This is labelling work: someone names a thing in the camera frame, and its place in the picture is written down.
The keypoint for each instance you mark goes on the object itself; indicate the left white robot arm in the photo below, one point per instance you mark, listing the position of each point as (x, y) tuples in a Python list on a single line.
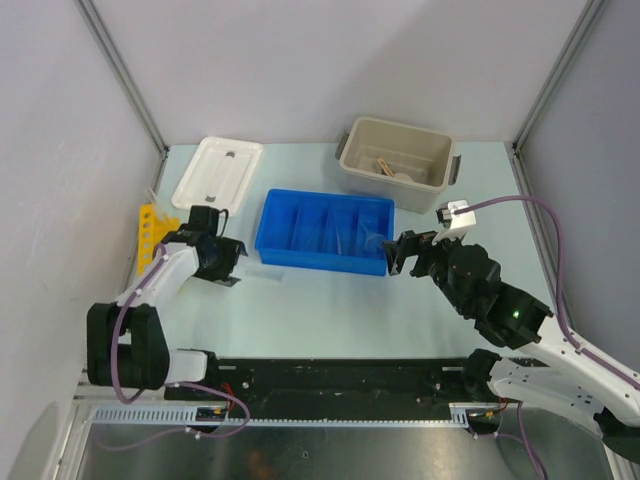
[(125, 340)]

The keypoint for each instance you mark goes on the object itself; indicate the yellow test tube rack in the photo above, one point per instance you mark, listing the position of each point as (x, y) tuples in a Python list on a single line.
[(154, 224)]

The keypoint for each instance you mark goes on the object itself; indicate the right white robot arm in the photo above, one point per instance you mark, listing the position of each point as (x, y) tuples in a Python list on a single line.
[(578, 381)]

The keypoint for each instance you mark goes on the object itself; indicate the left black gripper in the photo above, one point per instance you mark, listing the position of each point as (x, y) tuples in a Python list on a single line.
[(230, 248)]

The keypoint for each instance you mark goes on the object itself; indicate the blue divided plastic tray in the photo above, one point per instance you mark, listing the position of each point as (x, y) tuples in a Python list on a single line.
[(285, 210)]

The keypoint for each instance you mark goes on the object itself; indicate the white plastic bin lid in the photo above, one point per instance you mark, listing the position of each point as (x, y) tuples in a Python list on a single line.
[(219, 175)]

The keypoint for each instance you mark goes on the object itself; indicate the wooden test tube clamp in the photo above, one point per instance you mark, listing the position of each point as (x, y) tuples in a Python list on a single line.
[(385, 168)]

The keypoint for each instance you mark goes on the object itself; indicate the beige plastic storage bin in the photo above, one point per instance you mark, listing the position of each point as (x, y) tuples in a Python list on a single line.
[(426, 155)]

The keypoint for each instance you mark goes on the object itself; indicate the white slotted cable duct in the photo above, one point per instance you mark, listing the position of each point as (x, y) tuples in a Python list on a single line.
[(454, 415)]

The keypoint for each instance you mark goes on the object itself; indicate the white evaporating dish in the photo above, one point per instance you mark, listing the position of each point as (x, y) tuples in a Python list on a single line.
[(403, 177)]

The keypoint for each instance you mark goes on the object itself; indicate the clear glass test tube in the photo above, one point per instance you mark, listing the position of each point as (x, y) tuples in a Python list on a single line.
[(265, 275), (155, 200)]

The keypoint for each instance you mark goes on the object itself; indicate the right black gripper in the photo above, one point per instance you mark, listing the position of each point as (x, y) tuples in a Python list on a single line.
[(413, 244)]

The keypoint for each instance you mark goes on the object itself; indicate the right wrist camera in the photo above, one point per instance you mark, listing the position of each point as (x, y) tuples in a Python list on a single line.
[(455, 224)]

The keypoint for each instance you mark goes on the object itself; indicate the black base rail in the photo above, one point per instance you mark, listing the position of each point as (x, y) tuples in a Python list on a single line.
[(351, 388)]

